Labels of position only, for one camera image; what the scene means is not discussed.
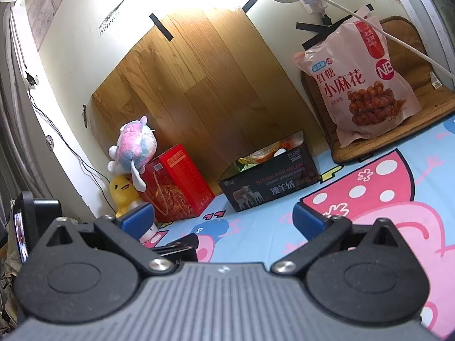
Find clear cake packet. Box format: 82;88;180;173
245;150;276;166

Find white cable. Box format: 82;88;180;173
309;0;455;80

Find red gift box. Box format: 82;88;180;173
138;144;216;223

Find cartoon pig bed sheet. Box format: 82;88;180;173
142;114;455;341

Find pastel plush toy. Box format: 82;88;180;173
107;115;157;192

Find pink snack bag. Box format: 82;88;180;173
293;16;422;148

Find wooden board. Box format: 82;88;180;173
90;7;329;199

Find yellow duck plush toy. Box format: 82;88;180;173
108;173;143;219

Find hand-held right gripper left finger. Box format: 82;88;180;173
39;202;175;276

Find black wall cables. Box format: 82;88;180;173
25;71;118;217

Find grey curtain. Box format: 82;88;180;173
0;3;96;221

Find grey window frame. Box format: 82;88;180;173
382;0;455;91

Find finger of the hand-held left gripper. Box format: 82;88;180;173
153;234;200;263

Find white enamel mug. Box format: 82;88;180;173
140;218;159;245

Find brown seat cushion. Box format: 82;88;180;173
299;16;455;164

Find wall paper sheet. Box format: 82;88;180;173
23;0;77;48

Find black cardboard box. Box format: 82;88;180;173
218;130;322;213

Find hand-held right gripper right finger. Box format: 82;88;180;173
271;201;404;276

